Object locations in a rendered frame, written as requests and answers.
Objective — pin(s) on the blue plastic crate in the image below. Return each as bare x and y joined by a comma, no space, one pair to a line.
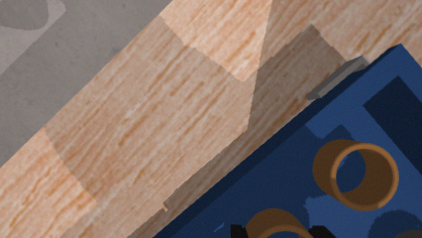
381,105

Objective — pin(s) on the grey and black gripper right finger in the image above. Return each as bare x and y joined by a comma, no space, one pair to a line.
320,232

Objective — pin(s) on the bronze bushing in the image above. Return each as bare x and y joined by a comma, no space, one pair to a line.
379,184
273,220

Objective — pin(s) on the grey block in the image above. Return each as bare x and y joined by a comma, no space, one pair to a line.
337,76

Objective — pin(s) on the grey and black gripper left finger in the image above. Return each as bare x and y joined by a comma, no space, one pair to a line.
237,231

